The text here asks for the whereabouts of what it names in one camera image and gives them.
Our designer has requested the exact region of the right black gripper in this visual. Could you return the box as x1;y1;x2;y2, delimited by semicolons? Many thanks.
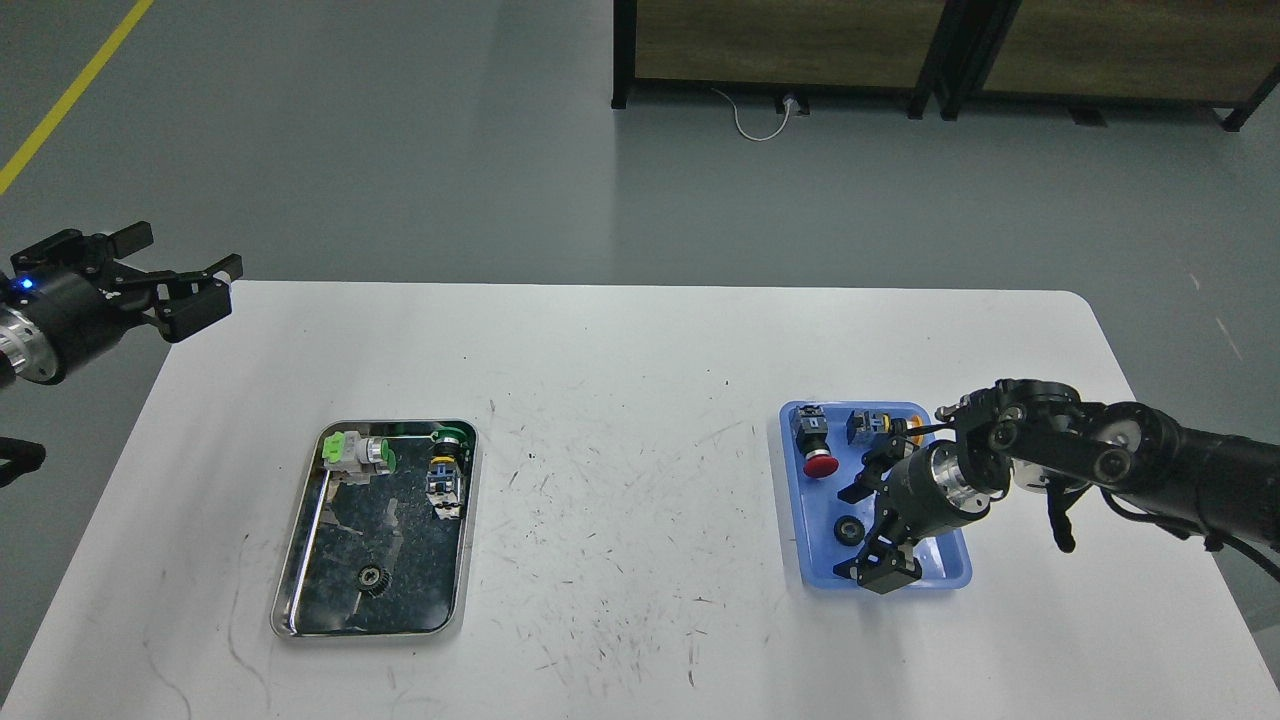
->
833;436;1009;594

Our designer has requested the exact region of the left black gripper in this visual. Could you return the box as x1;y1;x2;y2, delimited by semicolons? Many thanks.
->
3;222;243;386

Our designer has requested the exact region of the black gear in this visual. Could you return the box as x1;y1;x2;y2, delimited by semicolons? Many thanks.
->
833;515;867;548
355;562;390;597

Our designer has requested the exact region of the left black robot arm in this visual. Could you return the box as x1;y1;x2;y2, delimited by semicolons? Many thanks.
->
3;222;244;487

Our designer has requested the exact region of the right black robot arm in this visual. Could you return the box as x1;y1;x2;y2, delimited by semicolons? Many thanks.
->
832;379;1279;594

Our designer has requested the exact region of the blue plastic tray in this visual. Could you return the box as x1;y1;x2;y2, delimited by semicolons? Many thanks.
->
774;400;973;594

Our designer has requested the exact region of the silver metal tray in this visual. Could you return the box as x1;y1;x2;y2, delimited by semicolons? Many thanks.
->
270;419;480;639

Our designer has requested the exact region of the red mushroom push button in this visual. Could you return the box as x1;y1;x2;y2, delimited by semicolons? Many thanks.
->
792;404;840;480

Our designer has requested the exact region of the black framed wooden cabinet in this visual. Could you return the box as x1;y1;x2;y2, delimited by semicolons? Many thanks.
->
611;1;1279;132

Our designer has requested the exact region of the yellow push button switch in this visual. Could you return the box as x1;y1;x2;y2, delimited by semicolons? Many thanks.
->
846;409;925;448

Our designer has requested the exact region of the green push button switch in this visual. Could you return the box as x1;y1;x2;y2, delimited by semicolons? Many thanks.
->
319;430;398;477

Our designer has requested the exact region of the green button blue block switch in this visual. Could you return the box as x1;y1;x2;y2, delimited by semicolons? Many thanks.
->
426;427;472;521

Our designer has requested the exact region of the white cable on floor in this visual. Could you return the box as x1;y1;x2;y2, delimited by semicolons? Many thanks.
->
713;88;801;142

